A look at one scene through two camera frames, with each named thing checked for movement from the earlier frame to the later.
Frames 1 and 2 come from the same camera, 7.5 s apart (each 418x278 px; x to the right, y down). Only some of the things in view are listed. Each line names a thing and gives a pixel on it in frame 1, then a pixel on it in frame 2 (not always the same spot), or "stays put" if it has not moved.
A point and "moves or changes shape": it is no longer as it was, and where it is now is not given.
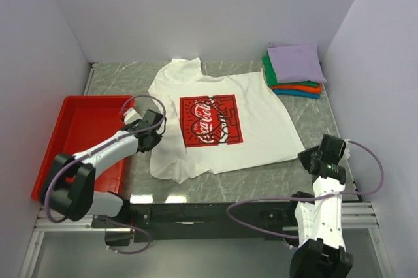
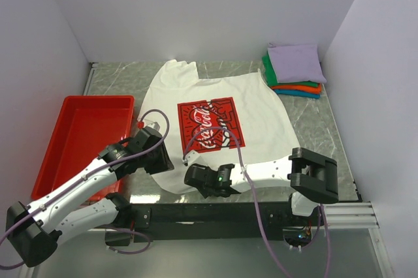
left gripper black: x=158 y=137 -> x=164 y=162
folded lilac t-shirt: x=296 y=63 stays put
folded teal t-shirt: x=300 y=93 stays put
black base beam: x=198 y=222 stays put
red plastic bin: x=83 y=122 stays put
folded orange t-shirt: x=310 y=89 stays put
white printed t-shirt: x=214 y=126 moves or changes shape
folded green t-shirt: x=272 y=79 stays put
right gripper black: x=303 y=156 -> x=205 y=192
